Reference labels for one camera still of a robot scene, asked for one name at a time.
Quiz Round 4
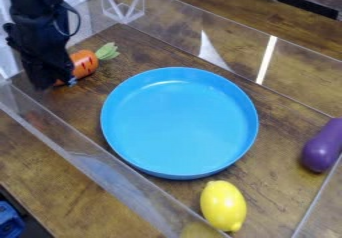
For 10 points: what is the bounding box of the orange toy carrot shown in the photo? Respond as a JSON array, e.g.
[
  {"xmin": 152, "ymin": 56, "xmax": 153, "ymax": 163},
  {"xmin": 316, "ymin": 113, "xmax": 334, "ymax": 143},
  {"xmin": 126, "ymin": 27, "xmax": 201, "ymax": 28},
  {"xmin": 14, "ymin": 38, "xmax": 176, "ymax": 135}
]
[{"xmin": 52, "ymin": 41, "xmax": 121, "ymax": 88}]

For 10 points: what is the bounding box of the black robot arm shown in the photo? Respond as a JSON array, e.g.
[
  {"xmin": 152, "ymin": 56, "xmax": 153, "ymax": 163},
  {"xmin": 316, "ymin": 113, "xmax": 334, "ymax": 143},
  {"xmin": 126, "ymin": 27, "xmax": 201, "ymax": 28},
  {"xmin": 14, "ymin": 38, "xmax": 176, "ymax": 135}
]
[{"xmin": 2, "ymin": 0, "xmax": 80, "ymax": 90}]

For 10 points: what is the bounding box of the purple toy eggplant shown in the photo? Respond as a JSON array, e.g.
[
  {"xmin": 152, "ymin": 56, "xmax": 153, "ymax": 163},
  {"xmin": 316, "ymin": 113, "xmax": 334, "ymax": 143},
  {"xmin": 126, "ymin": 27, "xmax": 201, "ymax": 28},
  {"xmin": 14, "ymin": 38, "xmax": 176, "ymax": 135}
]
[{"xmin": 300, "ymin": 118, "xmax": 342, "ymax": 173}]

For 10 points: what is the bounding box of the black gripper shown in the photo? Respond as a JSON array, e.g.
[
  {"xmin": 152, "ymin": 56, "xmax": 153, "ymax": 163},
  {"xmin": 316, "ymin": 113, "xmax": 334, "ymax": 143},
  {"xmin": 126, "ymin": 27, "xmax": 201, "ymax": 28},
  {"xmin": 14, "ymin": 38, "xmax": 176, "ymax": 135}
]
[{"xmin": 2, "ymin": 13, "xmax": 76, "ymax": 90}]

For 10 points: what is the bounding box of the clear acrylic enclosure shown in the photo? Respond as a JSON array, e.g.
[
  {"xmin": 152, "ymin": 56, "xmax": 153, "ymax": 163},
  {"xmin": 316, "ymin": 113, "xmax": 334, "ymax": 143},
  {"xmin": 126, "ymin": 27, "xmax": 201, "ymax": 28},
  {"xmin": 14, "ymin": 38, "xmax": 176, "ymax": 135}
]
[{"xmin": 0, "ymin": 0, "xmax": 342, "ymax": 238}]

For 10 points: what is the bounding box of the blue object at corner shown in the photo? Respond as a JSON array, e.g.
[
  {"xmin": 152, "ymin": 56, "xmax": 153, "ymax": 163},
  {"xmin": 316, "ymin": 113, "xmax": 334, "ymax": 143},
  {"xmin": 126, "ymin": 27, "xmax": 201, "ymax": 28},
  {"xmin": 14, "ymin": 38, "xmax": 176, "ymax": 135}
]
[{"xmin": 0, "ymin": 201, "xmax": 25, "ymax": 238}]

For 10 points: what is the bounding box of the black cable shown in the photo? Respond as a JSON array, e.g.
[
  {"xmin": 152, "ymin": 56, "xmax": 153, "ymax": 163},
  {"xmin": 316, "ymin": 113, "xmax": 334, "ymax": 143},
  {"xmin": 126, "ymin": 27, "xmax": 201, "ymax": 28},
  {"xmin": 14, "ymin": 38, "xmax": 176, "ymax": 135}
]
[{"xmin": 52, "ymin": 1, "xmax": 82, "ymax": 38}]

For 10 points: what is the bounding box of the blue round plate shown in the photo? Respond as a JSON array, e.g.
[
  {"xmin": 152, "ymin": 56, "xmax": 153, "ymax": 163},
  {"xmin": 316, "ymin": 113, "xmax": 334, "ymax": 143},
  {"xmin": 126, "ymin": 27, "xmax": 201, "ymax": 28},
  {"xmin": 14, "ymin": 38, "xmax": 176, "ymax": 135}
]
[{"xmin": 100, "ymin": 67, "xmax": 259, "ymax": 180}]

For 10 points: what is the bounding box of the yellow toy lemon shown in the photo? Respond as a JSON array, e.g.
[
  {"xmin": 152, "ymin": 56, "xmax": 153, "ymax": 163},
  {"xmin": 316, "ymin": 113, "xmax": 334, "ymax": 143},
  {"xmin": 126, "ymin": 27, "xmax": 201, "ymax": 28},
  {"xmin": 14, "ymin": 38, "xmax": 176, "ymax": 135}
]
[{"xmin": 200, "ymin": 180, "xmax": 247, "ymax": 232}]

